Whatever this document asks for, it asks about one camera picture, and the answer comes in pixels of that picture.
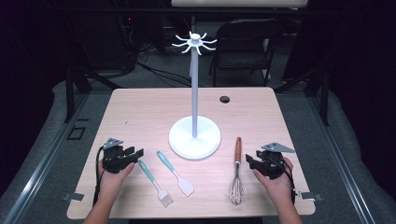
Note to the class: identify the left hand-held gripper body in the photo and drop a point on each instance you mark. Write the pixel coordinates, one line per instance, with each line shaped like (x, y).
(113, 158)

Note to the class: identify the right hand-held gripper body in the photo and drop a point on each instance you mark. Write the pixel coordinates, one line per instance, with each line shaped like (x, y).
(274, 163)

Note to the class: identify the teal pastry brush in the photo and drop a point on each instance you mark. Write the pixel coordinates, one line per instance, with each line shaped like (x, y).
(149, 175)

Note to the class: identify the white round plate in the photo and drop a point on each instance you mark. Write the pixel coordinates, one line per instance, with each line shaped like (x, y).
(186, 140)

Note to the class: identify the teal white spatula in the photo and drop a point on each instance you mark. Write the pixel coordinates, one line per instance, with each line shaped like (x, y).
(186, 186)

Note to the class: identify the person's left hand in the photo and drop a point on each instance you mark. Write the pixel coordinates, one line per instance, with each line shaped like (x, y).
(110, 183)

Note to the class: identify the person's right hand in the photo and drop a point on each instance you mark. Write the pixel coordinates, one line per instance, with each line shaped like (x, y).
(278, 188)

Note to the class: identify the black tape square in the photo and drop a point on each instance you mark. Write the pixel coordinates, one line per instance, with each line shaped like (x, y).
(69, 133)

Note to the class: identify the grey metal tab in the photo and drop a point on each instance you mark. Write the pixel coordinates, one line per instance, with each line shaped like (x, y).
(74, 196)

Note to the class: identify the black metal stand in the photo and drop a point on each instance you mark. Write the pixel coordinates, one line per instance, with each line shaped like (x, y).
(70, 93)
(325, 96)

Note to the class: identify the dark computer equipment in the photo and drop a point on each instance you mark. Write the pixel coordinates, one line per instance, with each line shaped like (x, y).
(130, 31)

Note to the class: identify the black folding chair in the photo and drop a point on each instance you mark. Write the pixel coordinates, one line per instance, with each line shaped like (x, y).
(246, 34)

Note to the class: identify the aluminium floor rail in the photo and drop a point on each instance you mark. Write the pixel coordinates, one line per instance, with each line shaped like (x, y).
(40, 174)
(339, 161)

